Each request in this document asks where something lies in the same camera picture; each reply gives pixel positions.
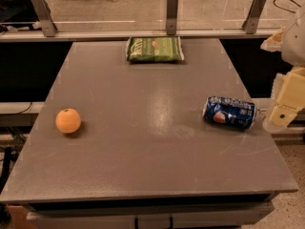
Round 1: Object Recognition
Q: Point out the right metal bracket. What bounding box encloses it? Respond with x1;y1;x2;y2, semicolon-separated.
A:
242;0;267;34

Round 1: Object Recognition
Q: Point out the metal rail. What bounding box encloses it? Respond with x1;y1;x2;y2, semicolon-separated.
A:
0;29;277;43

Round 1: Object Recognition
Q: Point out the green chip bag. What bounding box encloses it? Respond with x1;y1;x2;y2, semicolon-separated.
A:
126;36;184;62

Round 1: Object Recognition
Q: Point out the left metal bracket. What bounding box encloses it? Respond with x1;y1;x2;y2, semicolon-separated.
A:
31;0;57;37

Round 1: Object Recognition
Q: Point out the blue pepsi can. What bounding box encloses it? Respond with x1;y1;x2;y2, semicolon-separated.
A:
202;95;256;130

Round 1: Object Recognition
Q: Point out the middle metal bracket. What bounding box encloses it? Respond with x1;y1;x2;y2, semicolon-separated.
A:
166;0;178;35

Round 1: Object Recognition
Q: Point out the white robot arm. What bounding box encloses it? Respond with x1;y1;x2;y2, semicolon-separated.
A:
260;5;305;133

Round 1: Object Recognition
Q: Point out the metal bracket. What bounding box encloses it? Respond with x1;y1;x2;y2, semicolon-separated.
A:
31;0;57;37
166;0;178;35
242;0;267;34

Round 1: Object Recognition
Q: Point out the orange fruit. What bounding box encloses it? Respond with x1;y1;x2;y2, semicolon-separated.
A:
55;108;81;134

